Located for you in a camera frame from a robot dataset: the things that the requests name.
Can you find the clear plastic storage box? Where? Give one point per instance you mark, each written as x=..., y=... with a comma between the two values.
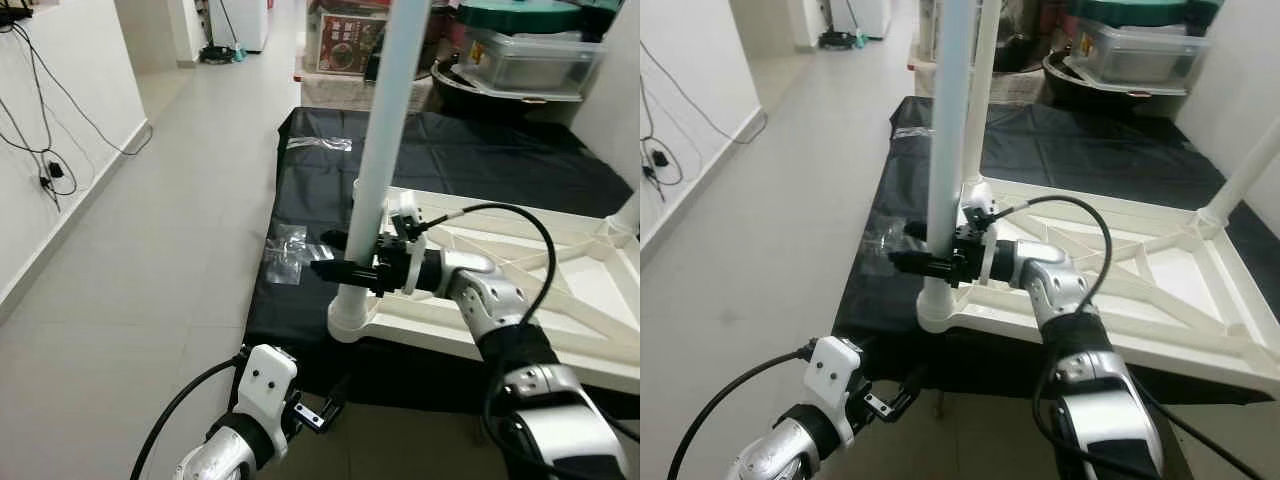
x=540, y=62
x=1145, y=55

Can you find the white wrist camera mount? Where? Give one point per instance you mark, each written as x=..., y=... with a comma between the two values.
x=835, y=378
x=405, y=220
x=978, y=210
x=268, y=385

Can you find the orange lid storage box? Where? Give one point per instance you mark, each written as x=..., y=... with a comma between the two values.
x=345, y=45
x=925, y=35

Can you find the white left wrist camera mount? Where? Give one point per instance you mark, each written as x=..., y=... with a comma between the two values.
x=268, y=385
x=835, y=378

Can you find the clear tape strip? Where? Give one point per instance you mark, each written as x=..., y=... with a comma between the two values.
x=320, y=143
x=915, y=132

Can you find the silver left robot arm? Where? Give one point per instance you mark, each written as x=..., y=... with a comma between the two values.
x=225, y=455
x=785, y=455

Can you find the green floor mop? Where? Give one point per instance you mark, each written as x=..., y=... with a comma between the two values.
x=840, y=40
x=220, y=55

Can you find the black electronic device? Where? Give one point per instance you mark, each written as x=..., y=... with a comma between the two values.
x=12, y=10

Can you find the white plastic table top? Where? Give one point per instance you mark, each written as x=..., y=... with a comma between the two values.
x=600, y=290
x=1190, y=290

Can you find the green round lid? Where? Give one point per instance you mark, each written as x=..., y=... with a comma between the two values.
x=520, y=14
x=1140, y=10

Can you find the black power adapter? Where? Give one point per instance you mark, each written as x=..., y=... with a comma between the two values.
x=660, y=158
x=56, y=170

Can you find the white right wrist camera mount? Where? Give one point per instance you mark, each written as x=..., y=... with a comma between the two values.
x=978, y=210
x=405, y=220

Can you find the black tablecloth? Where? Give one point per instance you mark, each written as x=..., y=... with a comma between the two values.
x=470, y=150
x=1080, y=145

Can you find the black round basin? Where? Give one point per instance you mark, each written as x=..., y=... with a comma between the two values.
x=460, y=92
x=1070, y=85

